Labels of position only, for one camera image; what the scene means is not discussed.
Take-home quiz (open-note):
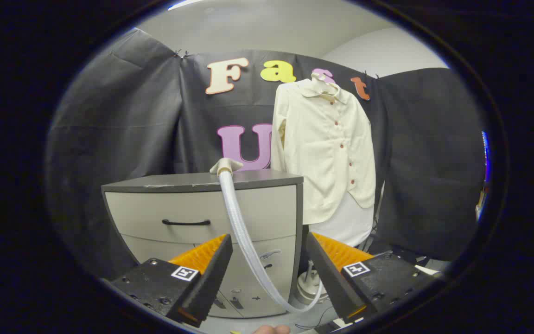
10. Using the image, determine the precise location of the white braided steamer hose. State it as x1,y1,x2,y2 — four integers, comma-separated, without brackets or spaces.
219,172,323,314

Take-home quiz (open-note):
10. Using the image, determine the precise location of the black backdrop cloth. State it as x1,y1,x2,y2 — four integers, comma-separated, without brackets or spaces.
47,28,486,279

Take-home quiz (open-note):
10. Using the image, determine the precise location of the cream button-up shirt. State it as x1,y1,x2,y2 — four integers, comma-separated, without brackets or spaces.
271,78,377,225

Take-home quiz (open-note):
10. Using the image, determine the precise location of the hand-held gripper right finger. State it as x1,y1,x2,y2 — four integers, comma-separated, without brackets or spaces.
305,231,444,325

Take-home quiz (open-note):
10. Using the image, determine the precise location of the grey drawer cabinet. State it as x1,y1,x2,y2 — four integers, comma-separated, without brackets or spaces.
102,169,309,319

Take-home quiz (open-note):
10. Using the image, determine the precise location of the white garment steamer base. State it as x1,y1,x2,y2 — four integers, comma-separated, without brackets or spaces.
295,262,330,304

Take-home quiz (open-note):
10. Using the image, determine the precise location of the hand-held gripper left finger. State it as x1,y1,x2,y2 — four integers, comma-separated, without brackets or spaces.
109,233,234,328

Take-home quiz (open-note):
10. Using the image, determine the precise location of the cream garment steamer head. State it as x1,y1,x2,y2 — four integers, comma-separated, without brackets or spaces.
210,158,243,176

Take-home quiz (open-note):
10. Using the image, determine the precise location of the cream clothes hanger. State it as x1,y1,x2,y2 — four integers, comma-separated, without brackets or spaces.
311,72,339,96

